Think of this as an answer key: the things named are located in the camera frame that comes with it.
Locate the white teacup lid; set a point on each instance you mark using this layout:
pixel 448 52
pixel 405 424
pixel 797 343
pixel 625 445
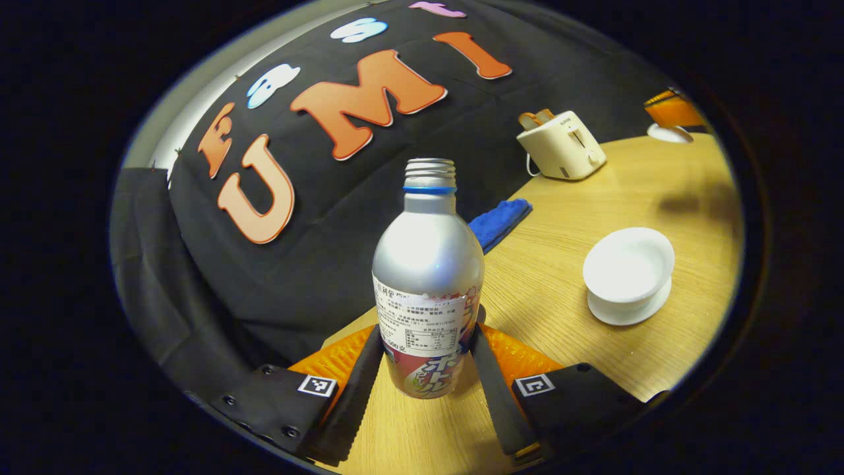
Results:
pixel 669 134

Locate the silver water bottle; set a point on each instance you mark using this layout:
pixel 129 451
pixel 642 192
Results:
pixel 428 264

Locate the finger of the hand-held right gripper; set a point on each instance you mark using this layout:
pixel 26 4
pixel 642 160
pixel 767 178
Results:
pixel 672 111

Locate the white teacup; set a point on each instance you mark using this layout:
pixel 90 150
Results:
pixel 630 264

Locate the black backdrop cloth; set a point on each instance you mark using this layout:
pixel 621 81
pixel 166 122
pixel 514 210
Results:
pixel 316 264

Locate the toasted bread slice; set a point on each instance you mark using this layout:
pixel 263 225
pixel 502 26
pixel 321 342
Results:
pixel 545 115
pixel 527 120

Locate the white teacup saucer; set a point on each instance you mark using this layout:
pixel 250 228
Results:
pixel 626 315

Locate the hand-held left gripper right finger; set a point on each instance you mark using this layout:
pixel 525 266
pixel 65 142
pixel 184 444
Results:
pixel 501 402

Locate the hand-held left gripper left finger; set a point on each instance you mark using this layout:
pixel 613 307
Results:
pixel 359 396

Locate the blue cloth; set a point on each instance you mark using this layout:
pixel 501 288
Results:
pixel 498 221

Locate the cream toaster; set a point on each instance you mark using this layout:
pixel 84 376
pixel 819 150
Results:
pixel 560 148

